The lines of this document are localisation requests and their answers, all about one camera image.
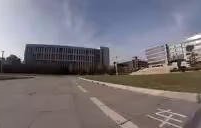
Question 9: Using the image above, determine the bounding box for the pale lamp pole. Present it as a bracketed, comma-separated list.
[114, 55, 119, 76]

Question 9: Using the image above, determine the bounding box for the low dark building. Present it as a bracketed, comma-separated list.
[116, 56, 149, 74]

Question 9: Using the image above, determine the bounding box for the large dark glass building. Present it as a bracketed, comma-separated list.
[23, 43, 111, 74]

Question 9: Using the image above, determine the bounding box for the pale sloped embankment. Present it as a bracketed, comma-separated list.
[129, 66, 172, 76]

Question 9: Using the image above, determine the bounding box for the pale concrete kerb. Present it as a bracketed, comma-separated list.
[77, 76, 201, 104]

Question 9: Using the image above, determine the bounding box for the white building with window rows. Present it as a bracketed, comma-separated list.
[144, 43, 169, 68]

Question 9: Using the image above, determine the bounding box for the grey paved slab road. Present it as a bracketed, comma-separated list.
[0, 75, 201, 128]

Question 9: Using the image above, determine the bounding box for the grass lawn beside kerb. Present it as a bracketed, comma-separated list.
[82, 70, 201, 95]

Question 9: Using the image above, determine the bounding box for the lone tree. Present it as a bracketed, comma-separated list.
[185, 44, 199, 69]

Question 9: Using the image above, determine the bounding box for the thin pole near trees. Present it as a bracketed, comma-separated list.
[0, 50, 5, 74]

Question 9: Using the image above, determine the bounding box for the tall white glass building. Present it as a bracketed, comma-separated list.
[182, 29, 201, 68]

